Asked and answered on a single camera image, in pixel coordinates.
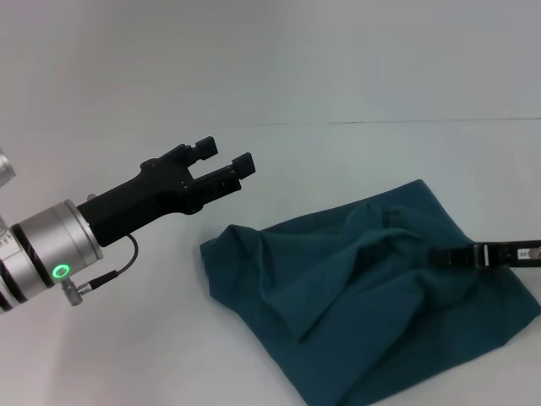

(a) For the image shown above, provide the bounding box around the dark cable with silver plug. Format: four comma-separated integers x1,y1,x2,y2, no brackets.
62,233,140,307

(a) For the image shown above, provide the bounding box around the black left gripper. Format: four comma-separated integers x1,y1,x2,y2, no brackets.
77,135,258,248

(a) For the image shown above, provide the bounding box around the teal blue shirt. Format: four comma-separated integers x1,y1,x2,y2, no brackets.
198,178,541,406

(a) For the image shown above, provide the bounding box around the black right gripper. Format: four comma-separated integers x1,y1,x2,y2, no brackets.
429,239,541,270

